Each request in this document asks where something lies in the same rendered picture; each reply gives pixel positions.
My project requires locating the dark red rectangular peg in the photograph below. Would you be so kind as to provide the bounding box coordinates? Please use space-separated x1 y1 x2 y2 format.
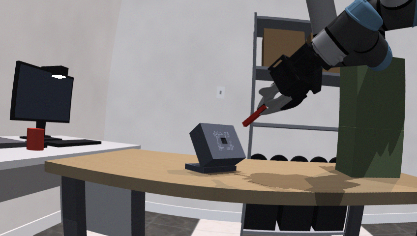
242 105 267 127

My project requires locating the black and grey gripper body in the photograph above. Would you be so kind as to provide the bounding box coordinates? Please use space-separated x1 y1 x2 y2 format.
268 42 332 97

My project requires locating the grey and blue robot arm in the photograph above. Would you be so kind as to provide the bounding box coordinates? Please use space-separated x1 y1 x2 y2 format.
306 0 417 71

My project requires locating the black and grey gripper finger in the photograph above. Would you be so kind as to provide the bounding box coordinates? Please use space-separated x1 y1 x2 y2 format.
259 93 307 115
257 82 280 110

